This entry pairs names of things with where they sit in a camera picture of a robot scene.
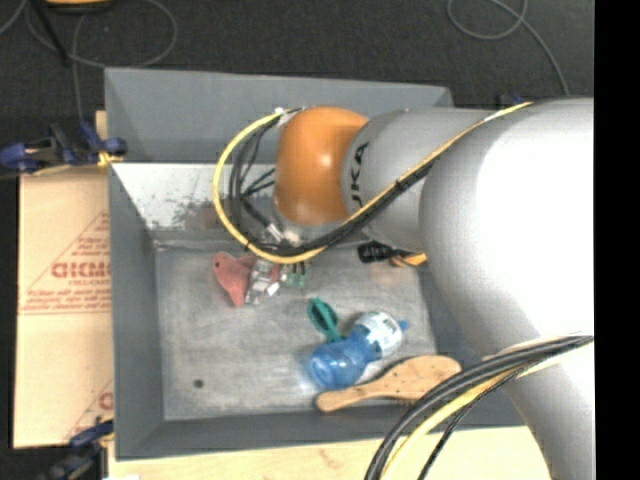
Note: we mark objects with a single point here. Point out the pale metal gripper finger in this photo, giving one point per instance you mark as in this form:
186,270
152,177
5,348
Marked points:
257,293
260,270

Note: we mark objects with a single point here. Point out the brown cardboard board red print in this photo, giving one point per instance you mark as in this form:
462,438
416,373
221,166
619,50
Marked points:
60,238

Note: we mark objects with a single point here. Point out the black and orange tool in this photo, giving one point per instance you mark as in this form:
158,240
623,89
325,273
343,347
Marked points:
380,254

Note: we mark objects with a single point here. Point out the blue plastic bottle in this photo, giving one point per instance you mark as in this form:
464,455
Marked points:
350,353

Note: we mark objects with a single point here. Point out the grey metal bin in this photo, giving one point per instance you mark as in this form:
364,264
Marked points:
240,348

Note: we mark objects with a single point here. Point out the red-brown flat toy piece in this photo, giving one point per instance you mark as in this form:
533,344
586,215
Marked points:
232,273

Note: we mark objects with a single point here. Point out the green plastic clip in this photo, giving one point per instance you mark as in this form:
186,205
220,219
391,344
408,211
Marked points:
324,318

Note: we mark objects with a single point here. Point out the wooden hairbrush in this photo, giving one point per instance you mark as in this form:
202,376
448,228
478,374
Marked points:
395,383

